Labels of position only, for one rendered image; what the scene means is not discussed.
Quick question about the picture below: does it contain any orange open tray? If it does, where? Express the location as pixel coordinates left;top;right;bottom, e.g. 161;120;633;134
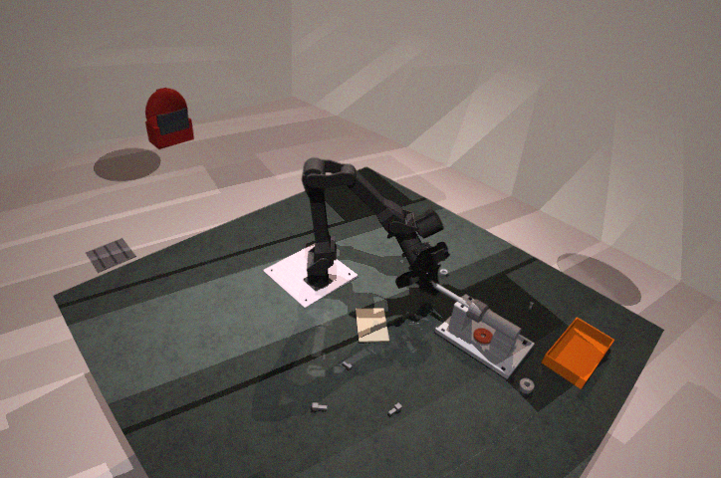
541;318;614;389

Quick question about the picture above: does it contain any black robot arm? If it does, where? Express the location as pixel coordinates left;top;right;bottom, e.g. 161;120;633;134
302;158;448;292

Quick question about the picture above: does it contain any orange-red ring spacer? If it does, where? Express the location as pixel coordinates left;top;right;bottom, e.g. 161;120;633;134
474;328;493;344

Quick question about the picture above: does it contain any beige flat plate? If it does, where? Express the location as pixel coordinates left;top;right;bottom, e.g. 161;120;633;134
356;309;389;343

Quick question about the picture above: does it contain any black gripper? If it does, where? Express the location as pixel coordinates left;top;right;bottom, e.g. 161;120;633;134
395;241;440;297

